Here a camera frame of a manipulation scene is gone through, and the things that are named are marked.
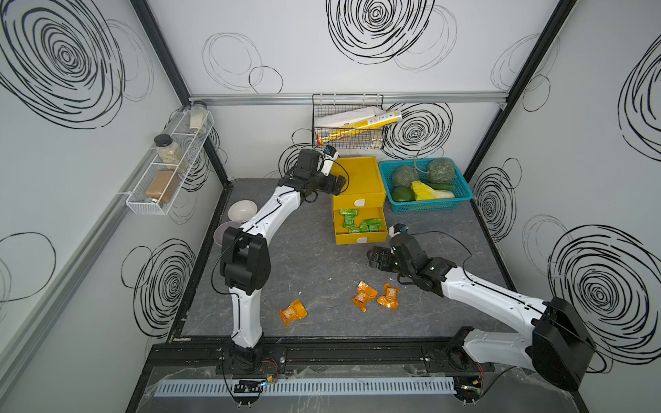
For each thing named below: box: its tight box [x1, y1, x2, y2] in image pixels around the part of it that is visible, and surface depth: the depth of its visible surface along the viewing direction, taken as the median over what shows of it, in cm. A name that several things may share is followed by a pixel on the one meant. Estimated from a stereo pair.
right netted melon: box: [427, 158, 456, 185], surface depth 111 cm
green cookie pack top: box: [359, 218, 383, 233], surface depth 95 cm
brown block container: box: [145, 170, 176, 204], surface depth 68 cm
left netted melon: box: [392, 165, 421, 187], surface depth 111 cm
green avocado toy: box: [391, 185, 417, 203], surface depth 107 cm
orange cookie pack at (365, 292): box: [351, 280, 379, 313], surface depth 86 cm
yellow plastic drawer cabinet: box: [330, 156, 389, 246], surface depth 93 cm
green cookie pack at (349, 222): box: [342, 214, 362, 234], surface depth 96 cm
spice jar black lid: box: [153, 133, 185, 173], surface depth 72 cm
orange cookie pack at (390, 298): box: [376, 282, 402, 311], surface depth 86 cm
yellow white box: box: [315, 106, 403, 146], surface depth 87 cm
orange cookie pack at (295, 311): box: [278, 299, 309, 327], surface depth 83 cm
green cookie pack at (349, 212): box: [339, 209, 359, 216], surface depth 98 cm
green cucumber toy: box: [427, 182, 456, 191], surface depth 110 cm
